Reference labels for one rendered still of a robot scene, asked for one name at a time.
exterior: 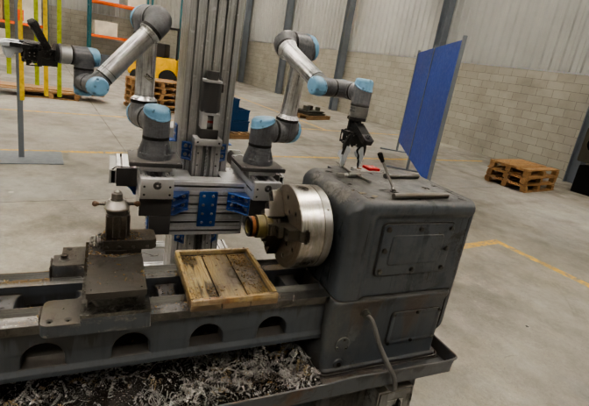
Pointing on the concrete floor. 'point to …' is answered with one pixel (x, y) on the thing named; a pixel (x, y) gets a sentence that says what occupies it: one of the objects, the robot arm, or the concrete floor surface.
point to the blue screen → (429, 105)
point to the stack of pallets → (154, 91)
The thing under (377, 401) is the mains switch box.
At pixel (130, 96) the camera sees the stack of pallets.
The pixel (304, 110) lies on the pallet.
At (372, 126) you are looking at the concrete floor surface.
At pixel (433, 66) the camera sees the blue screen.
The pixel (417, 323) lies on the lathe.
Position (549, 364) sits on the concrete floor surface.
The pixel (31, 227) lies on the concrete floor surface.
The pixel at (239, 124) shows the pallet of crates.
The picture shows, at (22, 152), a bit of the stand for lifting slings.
